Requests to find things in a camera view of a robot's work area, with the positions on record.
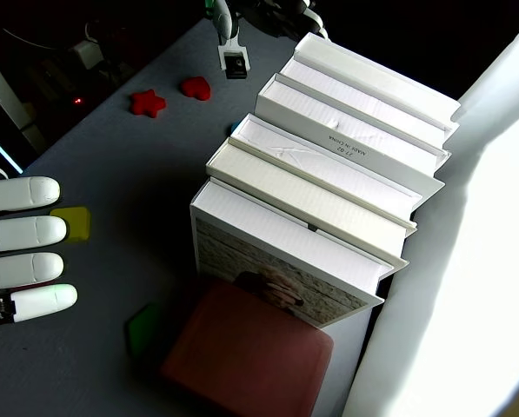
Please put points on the grey table cloth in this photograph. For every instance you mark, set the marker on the grey table cloth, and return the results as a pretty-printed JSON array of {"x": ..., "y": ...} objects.
[{"x": 133, "y": 195}]

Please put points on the white frame bar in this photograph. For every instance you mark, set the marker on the white frame bar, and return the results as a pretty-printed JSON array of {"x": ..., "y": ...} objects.
[{"x": 7, "y": 95}]

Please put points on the red heart block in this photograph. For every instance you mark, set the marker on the red heart block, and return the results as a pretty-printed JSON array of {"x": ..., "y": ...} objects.
[{"x": 196, "y": 88}]

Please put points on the white faux book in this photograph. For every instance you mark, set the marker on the white faux book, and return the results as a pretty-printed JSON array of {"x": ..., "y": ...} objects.
[
  {"x": 363, "y": 97},
  {"x": 372, "y": 69}
]

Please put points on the plain red book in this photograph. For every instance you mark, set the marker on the plain red book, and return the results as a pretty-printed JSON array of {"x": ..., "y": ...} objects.
[{"x": 250, "y": 356}]

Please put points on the white backdrop board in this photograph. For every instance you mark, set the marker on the white backdrop board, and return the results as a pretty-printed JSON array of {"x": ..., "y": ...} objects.
[{"x": 481, "y": 217}]

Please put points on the green square block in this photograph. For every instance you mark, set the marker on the green square block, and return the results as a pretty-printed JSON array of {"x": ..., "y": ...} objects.
[{"x": 144, "y": 330}]

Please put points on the white book with cream cover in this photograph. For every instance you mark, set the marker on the white book with cream cover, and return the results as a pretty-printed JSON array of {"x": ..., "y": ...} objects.
[{"x": 302, "y": 187}]

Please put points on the white power adapter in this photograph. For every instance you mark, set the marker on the white power adapter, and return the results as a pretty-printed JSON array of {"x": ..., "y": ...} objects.
[{"x": 86, "y": 53}]

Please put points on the white book with photo cover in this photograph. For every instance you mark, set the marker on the white book with photo cover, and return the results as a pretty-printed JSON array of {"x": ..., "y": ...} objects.
[{"x": 285, "y": 243}]

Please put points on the yellow square block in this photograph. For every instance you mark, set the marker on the yellow square block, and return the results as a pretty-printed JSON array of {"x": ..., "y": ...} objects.
[{"x": 74, "y": 221}]

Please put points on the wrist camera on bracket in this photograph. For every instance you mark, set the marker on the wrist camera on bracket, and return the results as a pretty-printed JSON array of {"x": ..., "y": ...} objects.
[{"x": 235, "y": 65}]

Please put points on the red star block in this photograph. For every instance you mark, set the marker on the red star block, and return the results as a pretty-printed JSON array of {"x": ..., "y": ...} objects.
[{"x": 148, "y": 103}]

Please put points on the blue round block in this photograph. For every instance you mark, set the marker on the blue round block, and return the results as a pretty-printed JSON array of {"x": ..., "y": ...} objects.
[{"x": 234, "y": 128}]

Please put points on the white book with cracked top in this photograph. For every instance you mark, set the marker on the white book with cracked top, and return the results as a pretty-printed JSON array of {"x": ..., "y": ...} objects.
[{"x": 285, "y": 152}]

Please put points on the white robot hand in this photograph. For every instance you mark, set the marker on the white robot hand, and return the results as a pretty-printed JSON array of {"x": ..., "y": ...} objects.
[
  {"x": 24, "y": 232},
  {"x": 276, "y": 15}
]

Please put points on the cyan light strip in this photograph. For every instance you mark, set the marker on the cyan light strip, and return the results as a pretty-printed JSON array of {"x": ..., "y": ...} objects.
[{"x": 0, "y": 150}]

